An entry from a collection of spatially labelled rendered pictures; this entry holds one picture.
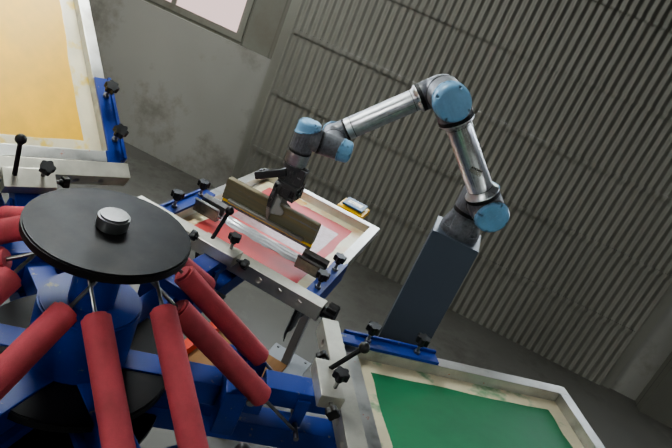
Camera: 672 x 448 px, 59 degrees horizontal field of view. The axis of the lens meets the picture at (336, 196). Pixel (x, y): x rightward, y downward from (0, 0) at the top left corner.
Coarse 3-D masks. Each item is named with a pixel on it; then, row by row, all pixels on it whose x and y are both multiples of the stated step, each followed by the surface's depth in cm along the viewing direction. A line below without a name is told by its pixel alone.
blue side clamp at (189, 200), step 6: (192, 192) 209; (204, 192) 214; (210, 192) 216; (186, 198) 205; (192, 198) 207; (162, 204) 193; (168, 204) 195; (180, 204) 199; (186, 204) 201; (192, 204) 203; (174, 210) 194; (180, 210) 196
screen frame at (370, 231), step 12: (264, 168) 261; (240, 180) 239; (252, 180) 245; (216, 192) 221; (312, 204) 254; (324, 204) 252; (180, 216) 198; (336, 216) 252; (348, 216) 250; (360, 228) 249; (372, 228) 247; (360, 240) 232; (348, 252) 218; (360, 252) 228; (348, 264) 214
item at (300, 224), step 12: (228, 180) 199; (228, 192) 201; (240, 192) 199; (252, 192) 197; (252, 204) 198; (264, 204) 197; (264, 216) 198; (276, 216) 196; (288, 216) 194; (300, 216) 193; (288, 228) 196; (300, 228) 194; (312, 228) 192; (312, 240) 193
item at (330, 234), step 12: (312, 216) 243; (324, 228) 237; (336, 228) 242; (276, 240) 213; (288, 240) 216; (324, 240) 228; (336, 240) 232; (252, 252) 199; (264, 252) 202; (276, 252) 205; (300, 252) 211; (324, 252) 219; (264, 264) 195; (276, 264) 198; (288, 264) 201; (288, 276) 194; (300, 276) 196
